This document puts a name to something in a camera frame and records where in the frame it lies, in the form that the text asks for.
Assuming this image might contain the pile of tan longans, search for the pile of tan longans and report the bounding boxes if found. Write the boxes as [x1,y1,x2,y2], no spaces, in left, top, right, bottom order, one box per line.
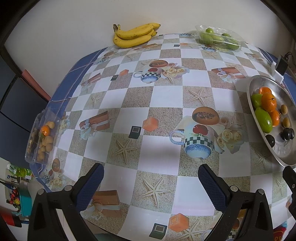
[35,121,56,161]

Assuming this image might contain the clear plastic open box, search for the clear plastic open box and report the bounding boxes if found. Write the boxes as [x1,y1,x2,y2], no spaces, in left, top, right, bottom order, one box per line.
[25,110,61,164]

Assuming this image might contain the checkered printed tablecloth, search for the checkered printed tablecloth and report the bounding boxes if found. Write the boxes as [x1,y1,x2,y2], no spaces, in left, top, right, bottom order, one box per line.
[25,33,296,240]

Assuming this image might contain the pile of green jujubes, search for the pile of green jujubes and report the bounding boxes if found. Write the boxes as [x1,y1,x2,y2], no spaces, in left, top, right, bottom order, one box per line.
[199,28,241,50]

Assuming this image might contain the red patterned cloth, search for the red patterned cloth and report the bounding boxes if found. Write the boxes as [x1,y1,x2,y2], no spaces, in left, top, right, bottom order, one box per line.
[273,222,288,241]

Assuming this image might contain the round green mango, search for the round green mango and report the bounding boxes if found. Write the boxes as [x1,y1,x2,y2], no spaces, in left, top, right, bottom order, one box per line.
[251,93,264,109]

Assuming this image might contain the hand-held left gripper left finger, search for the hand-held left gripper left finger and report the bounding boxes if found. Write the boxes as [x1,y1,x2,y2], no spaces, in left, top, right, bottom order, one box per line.
[27,163,104,241]

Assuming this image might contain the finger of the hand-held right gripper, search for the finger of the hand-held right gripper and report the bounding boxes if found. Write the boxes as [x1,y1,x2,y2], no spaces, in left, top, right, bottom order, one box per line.
[282,166,296,194]

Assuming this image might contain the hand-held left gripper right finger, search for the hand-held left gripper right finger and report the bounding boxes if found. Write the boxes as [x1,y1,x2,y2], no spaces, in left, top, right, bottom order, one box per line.
[198,163,274,241]

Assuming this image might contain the black device on white stand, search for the black device on white stand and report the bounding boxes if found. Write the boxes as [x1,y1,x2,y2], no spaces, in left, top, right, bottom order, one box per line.
[272,55,289,84]

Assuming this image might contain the yellow banana bunch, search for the yellow banana bunch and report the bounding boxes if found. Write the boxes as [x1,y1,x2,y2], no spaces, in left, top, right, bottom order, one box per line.
[112,23,161,49]

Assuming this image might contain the round metal plate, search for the round metal plate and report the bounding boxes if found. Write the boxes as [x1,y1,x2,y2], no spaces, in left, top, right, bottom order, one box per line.
[246,75,296,167]

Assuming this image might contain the clear plastic clamshell container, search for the clear plastic clamshell container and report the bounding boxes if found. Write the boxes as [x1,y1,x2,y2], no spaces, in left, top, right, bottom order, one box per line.
[195,25,246,51]

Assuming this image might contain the dark blue cabinet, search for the dark blue cabinet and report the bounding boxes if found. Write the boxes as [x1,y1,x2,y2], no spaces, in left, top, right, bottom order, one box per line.
[0,46,50,163]

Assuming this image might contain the elongated green mango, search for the elongated green mango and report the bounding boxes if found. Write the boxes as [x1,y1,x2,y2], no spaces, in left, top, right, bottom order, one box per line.
[254,108,273,133]

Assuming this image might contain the teal box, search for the teal box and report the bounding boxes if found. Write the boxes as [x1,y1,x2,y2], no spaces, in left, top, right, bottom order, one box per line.
[17,188,32,216]

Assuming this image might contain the thin black cables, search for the thin black cables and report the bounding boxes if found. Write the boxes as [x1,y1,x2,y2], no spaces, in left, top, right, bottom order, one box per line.
[284,52,296,76]

